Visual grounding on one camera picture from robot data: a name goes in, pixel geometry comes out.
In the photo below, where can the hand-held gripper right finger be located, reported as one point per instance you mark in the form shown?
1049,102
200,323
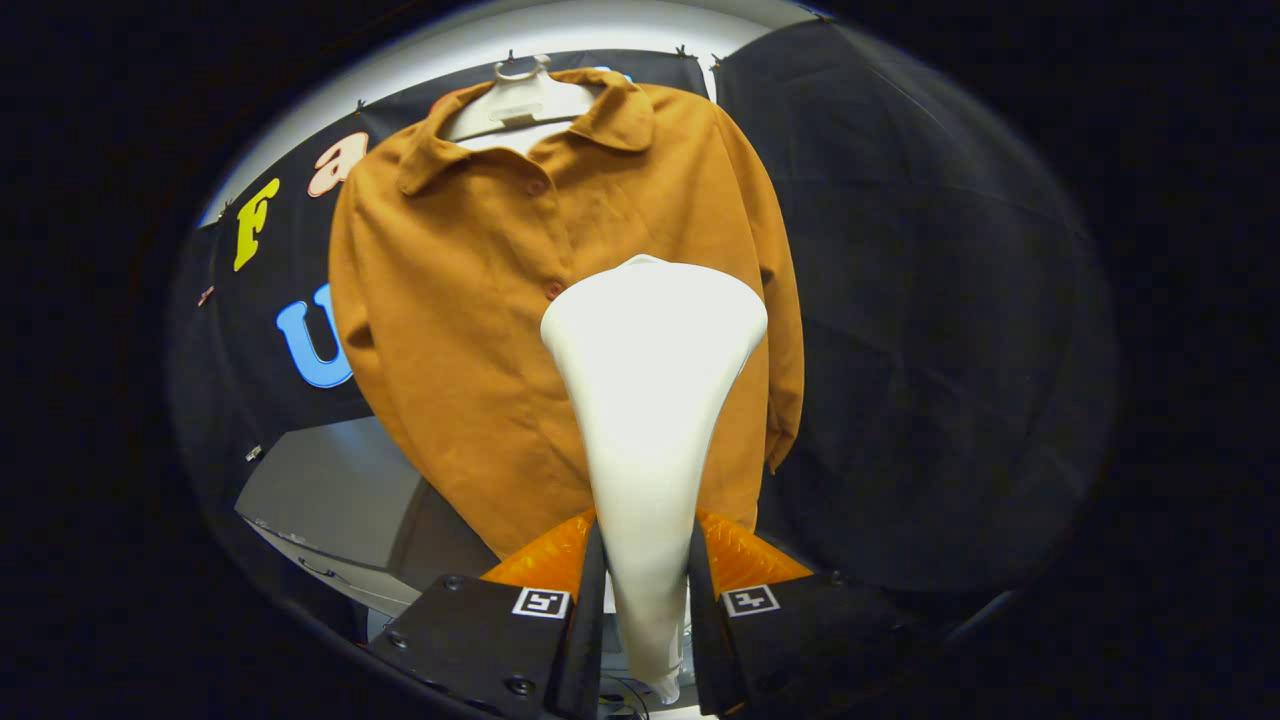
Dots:
703,640

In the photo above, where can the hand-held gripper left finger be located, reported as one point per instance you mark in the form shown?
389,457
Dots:
585,650

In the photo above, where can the white garment steamer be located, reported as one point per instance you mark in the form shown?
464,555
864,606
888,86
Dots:
650,400

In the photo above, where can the orange button-up shirt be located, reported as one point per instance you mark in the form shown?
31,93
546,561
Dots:
460,330

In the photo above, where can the white clothes hanger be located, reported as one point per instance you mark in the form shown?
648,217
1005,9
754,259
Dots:
515,105

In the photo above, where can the grey cabinet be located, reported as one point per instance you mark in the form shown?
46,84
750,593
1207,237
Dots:
320,490

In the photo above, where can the black backdrop cloth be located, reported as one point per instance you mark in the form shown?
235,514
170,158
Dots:
930,300

